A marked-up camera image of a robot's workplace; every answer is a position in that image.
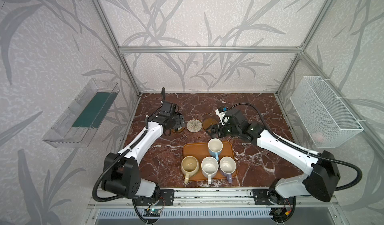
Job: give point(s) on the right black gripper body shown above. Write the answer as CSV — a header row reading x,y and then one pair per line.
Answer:
x,y
223,130

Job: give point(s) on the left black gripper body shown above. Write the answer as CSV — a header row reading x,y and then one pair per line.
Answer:
x,y
175,121

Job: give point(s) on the brown wooden coaster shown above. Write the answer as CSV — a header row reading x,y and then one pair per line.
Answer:
x,y
178,130
209,122

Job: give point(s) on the light blue mug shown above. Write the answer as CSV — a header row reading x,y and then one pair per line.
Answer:
x,y
215,147

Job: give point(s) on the black mug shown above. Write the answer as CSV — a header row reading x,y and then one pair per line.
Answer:
x,y
172,124

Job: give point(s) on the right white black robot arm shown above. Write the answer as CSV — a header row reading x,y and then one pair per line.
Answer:
x,y
320,175

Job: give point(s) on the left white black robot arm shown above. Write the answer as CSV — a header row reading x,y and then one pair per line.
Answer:
x,y
121,175

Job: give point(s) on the white woven round coaster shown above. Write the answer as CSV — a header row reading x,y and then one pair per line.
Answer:
x,y
194,126

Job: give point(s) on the brown rectangular tray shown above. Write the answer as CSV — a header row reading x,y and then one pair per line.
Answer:
x,y
201,150

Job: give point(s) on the beige mug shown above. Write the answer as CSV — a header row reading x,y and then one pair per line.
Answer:
x,y
190,167

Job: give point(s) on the pink object in basket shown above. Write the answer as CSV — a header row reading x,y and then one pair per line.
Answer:
x,y
318,137

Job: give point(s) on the green circuit board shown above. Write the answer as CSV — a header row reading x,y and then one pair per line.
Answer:
x,y
152,212

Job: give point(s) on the white lilac-handled mug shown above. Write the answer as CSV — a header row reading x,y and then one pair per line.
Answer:
x,y
227,168

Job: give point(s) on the aluminium front rail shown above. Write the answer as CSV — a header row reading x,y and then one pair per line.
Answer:
x,y
216,197

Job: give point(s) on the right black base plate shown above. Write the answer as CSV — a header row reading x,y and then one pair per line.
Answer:
x,y
265,197

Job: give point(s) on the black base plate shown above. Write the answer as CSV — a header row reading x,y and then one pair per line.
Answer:
x,y
161,197
265,197

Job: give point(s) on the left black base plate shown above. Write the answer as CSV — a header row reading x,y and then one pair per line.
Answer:
x,y
161,197

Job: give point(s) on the clear plastic wall bin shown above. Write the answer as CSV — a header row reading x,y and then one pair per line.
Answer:
x,y
79,123

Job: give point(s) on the white wire mesh basket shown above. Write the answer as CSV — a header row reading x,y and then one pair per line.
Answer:
x,y
322,110

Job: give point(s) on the aluminium cage frame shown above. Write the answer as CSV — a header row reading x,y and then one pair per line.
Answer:
x,y
299,51

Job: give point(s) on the right controller with wires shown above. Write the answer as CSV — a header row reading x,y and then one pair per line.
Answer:
x,y
280,212

